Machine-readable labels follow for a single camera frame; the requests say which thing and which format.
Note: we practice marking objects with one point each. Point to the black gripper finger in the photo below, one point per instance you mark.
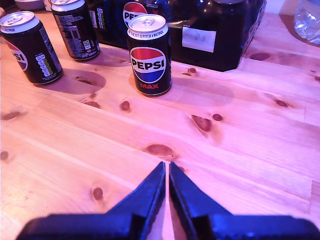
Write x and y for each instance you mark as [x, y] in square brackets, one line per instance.
[150, 200]
[185, 200]

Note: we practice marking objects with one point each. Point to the Pepsi Max can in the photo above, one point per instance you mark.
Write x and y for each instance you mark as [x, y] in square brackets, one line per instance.
[30, 55]
[150, 62]
[75, 32]

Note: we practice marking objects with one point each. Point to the black Pepsi multipack box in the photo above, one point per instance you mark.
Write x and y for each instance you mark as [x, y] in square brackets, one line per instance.
[225, 25]

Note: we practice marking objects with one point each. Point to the large clear water bottle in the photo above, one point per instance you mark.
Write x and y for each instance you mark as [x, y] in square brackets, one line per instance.
[308, 22]

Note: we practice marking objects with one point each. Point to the gingerbread print tissue box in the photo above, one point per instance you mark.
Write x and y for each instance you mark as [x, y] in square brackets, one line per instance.
[48, 5]

